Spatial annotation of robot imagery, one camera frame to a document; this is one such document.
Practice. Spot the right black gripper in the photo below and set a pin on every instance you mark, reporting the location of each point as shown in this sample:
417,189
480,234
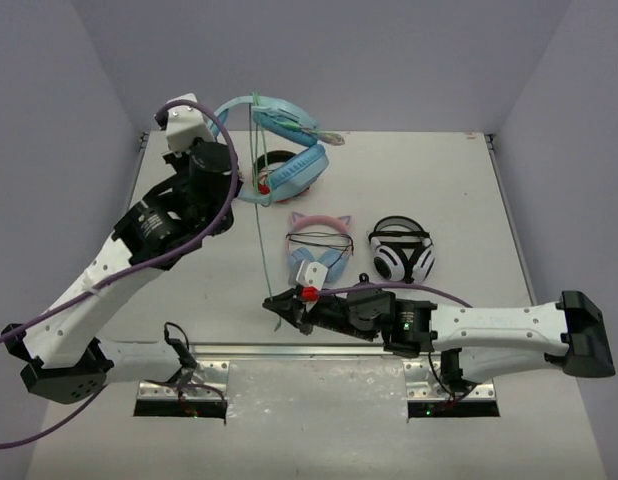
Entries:
292,308

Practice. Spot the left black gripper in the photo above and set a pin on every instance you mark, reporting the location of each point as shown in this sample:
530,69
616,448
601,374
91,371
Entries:
178,158

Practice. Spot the light blue headphones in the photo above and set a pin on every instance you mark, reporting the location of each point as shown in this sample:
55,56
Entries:
293,124

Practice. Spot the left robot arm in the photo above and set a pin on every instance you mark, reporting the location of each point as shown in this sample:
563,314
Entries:
65,359

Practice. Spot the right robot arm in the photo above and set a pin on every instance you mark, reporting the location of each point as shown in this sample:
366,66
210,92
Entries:
475,344

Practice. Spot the pink blue cat-ear headphones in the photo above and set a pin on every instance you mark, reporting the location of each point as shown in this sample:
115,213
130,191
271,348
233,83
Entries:
319,238

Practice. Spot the red black headphones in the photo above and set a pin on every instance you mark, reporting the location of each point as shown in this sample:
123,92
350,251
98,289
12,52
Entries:
269,168

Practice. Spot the white black headphones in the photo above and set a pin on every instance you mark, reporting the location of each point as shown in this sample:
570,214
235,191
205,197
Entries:
402,250

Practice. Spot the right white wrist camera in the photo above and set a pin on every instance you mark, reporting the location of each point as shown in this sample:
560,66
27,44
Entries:
310,277

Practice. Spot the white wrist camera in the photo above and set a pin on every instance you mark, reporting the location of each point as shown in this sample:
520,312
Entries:
183,125
310,277

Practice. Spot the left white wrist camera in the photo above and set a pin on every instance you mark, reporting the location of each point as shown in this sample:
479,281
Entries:
183,125

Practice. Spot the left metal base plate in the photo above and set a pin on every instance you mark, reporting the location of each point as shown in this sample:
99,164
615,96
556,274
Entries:
209,382

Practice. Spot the metal base plate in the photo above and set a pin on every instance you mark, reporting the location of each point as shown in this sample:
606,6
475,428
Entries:
209,382
421,381

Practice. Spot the aluminium table edge rail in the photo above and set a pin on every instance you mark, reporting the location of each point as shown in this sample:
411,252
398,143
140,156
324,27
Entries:
287,350

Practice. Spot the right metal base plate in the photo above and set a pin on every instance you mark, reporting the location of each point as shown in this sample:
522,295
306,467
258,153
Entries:
421,381

